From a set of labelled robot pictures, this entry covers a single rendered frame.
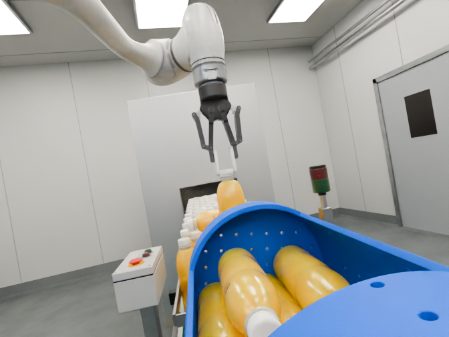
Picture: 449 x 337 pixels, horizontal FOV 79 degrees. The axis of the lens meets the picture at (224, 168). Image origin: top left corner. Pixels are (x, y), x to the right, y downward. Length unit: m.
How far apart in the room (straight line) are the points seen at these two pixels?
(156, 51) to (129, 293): 0.63
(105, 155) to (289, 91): 3.52
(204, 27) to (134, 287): 0.67
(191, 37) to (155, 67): 0.14
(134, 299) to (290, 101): 5.06
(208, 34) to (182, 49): 0.08
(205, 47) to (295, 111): 4.86
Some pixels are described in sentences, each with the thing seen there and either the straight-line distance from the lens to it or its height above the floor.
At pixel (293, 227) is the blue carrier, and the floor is 1.17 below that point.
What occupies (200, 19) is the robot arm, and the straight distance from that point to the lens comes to 0.77.
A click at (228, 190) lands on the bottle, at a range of 0.70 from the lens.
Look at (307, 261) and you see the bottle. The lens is 0.47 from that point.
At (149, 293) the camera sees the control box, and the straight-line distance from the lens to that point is 0.78.
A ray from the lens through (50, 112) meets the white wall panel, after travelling 5.12.
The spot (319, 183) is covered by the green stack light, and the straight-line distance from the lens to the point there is 1.06.
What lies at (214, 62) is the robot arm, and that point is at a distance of 0.74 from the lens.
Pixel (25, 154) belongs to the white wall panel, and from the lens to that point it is 5.14.
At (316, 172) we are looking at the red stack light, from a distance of 1.05.
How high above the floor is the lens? 1.31
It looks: level
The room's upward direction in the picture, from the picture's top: 10 degrees counter-clockwise
